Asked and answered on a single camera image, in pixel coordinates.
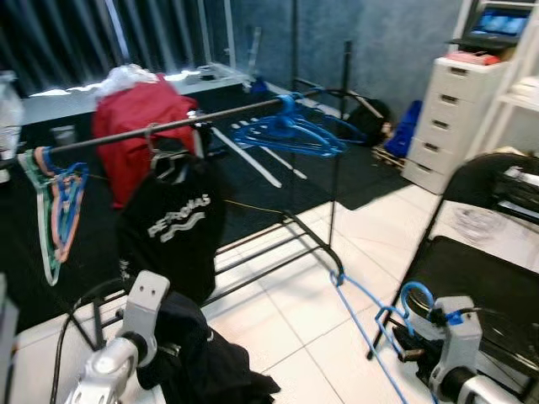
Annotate black duffel bag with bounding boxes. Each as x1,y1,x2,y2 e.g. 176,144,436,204
341,97,392,148

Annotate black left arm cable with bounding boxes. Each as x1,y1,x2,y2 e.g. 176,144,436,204
51,278,127,404

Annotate blue cloth bag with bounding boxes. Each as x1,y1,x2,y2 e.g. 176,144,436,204
383,99,424,159

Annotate white tall shelving frame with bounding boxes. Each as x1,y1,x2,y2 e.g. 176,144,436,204
488,34,539,157

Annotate white cable coil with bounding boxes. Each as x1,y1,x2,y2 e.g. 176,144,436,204
455,206,506,245

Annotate white flat slat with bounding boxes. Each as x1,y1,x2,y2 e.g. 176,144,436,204
211,126,283,188

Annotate white crumpled cloth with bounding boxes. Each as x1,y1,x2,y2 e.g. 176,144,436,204
95,63,157,93

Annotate dark navy polo shirt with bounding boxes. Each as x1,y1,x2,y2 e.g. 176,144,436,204
135,290,283,404

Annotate blue thin hanger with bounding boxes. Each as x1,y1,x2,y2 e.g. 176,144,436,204
46,156,90,242

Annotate mint green thin hanger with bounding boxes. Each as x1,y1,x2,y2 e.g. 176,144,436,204
19,150,61,285

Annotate red cloth cover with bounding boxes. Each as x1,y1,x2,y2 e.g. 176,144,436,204
93,76,199,207

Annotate thick blue plastic hanger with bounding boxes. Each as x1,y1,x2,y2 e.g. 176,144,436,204
330,271,439,404

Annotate silver metal hanger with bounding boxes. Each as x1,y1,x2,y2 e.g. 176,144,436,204
145,122,199,182

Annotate black carpet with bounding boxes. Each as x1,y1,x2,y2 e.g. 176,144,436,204
0,80,414,329

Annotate black laptop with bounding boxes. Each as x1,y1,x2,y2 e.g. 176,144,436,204
451,0,539,50

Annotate black folding chair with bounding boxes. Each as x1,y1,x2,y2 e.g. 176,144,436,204
366,151,539,401

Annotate black metal clothes rack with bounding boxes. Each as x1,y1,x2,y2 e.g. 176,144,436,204
0,0,376,363

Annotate black printed T-shirt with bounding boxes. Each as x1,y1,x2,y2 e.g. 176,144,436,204
116,139,227,304

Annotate salmon pink thin hanger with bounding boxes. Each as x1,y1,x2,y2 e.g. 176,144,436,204
38,151,85,262

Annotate red flat pouch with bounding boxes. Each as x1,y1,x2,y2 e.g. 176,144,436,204
446,50,502,66

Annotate white drawer unit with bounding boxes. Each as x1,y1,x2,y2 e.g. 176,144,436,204
403,55,506,194

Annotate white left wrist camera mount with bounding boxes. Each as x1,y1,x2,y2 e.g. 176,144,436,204
122,271,171,368

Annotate blue plastic hangers bunch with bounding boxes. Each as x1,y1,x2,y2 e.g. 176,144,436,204
229,93,367,159

